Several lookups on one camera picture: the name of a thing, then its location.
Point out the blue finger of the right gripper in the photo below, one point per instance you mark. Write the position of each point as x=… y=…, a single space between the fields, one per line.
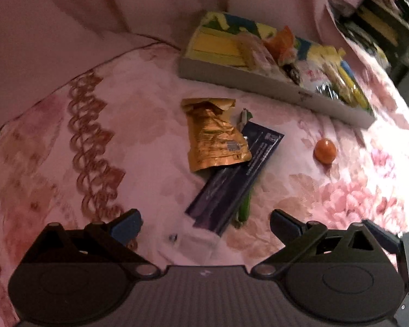
x=387 y=240

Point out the clear packet with barcode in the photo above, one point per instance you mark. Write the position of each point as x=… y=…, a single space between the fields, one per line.
x=256 y=56

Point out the cardboard tray with colourful lining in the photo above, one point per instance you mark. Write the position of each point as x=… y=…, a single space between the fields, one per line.
x=239 y=53

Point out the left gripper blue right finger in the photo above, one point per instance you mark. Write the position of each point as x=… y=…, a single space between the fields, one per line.
x=298 y=239

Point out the small orange fruit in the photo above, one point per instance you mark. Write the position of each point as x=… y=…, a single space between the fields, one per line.
x=325 y=151

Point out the gold snack bag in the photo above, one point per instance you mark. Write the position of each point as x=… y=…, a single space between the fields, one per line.
x=214 y=140

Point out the yellow wafer bar pack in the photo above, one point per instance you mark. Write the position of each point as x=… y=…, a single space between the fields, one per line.
x=357 y=95

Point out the orange chips clear bag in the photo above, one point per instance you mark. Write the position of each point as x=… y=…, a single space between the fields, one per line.
x=282 y=46

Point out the small white sachet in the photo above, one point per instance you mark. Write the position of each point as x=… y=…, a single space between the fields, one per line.
x=189 y=248

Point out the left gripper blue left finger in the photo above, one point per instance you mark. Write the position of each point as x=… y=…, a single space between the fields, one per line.
x=112 y=241

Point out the dark wooden desk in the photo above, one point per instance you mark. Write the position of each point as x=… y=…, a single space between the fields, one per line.
x=390 y=31

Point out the dark blue packet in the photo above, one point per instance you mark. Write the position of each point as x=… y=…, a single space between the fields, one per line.
x=222 y=195

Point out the green snack stick packet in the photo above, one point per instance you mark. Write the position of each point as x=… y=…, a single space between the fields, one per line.
x=242 y=215

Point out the popcorn snack clear bag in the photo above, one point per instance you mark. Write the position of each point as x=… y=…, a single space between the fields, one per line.
x=338 y=83

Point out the floral pink bedsheet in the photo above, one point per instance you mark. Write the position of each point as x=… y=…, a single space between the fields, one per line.
x=116 y=138

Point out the white green snack bag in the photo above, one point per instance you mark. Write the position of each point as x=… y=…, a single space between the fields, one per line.
x=310 y=76

